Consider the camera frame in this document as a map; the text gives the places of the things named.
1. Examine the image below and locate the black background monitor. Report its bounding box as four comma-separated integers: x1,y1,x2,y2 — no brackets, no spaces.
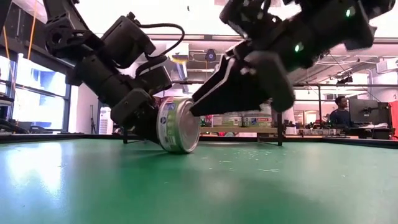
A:
348,98,391,126

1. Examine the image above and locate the orange cable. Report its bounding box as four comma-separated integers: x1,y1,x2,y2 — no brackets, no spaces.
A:
2,0,39,60

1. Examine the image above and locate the large window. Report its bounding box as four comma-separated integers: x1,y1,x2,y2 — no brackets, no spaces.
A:
0,52,74,133

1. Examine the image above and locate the black ceiling-hung device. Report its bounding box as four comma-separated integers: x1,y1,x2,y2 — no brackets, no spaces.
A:
336,75,354,85

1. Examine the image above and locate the white ceiling unit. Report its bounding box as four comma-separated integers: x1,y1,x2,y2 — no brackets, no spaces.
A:
165,42,190,57

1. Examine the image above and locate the green table mat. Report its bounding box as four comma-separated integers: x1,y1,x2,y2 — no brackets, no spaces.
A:
0,138,398,224

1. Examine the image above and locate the orange red fabric panel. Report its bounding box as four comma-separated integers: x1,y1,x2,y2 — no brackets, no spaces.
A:
389,101,398,126

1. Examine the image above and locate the cluttered background workbench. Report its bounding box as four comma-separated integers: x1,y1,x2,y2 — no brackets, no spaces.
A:
295,119,351,136

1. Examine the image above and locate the yellow cable label tag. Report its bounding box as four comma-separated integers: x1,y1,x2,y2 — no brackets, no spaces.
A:
170,54,189,65

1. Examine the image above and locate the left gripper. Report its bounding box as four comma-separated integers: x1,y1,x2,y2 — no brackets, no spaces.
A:
65,54,174,144

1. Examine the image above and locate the white wall unit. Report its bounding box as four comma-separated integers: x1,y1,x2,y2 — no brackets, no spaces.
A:
376,58,398,74

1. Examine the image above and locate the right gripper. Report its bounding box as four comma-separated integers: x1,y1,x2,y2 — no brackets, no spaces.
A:
190,0,315,116

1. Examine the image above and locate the black metal rig frame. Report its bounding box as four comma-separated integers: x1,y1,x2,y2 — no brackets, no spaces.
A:
0,133,398,149

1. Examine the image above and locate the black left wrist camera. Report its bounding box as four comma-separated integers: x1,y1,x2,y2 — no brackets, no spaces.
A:
99,12,157,70

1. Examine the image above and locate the wooden shelf black metal frame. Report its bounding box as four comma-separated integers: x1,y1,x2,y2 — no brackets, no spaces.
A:
123,79,285,147

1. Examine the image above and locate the long grey ceiling beam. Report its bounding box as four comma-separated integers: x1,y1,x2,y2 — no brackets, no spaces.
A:
93,33,398,44

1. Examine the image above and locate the white plastic jug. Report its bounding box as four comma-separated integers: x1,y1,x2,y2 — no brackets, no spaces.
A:
98,106,113,135

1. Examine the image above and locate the black background rig frame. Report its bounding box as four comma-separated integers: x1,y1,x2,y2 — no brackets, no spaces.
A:
172,81,398,131

